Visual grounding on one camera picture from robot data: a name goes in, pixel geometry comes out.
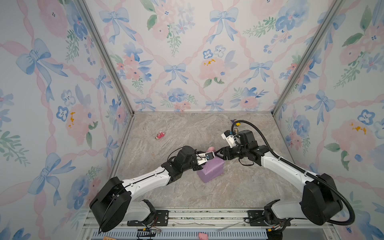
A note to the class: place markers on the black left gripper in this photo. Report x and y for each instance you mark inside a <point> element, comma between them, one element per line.
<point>197,167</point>

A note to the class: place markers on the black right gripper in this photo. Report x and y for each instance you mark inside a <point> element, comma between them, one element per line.
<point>224,151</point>

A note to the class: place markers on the pink purple wrapping paper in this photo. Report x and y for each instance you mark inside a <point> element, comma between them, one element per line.
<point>212,169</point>

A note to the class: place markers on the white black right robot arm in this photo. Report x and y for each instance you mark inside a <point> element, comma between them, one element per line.
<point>318,203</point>

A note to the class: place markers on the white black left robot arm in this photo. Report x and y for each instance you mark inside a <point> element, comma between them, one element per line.
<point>115,202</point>

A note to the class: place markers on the yellow purple toy figure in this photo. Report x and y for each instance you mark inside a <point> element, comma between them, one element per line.
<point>236,122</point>

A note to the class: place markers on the red pink toy figure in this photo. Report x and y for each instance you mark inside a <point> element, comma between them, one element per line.
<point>160,135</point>

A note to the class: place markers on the pink object front edge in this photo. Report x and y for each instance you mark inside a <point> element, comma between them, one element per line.
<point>203,236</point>

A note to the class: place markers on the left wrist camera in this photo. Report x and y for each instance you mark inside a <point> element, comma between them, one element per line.
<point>192,154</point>

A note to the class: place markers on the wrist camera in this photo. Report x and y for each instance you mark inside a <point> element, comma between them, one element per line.
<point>241,138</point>
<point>192,154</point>

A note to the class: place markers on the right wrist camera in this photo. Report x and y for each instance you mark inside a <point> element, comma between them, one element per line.
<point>241,138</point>

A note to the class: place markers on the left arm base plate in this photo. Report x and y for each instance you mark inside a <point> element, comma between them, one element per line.
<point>158,219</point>

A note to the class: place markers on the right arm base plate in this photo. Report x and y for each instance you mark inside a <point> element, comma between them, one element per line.
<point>263,218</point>

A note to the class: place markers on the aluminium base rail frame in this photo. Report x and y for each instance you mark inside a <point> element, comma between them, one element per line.
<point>222,219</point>

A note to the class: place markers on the grey slotted cable duct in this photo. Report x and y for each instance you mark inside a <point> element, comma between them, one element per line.
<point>181,234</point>

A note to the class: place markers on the aluminium corner post left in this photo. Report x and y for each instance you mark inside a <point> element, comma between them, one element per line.
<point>90,23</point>

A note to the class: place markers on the aluminium corner post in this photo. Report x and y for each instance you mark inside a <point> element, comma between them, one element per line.
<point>310,51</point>
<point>90,23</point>

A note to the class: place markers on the aluminium corner post right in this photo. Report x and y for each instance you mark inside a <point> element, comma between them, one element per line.
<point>310,51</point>

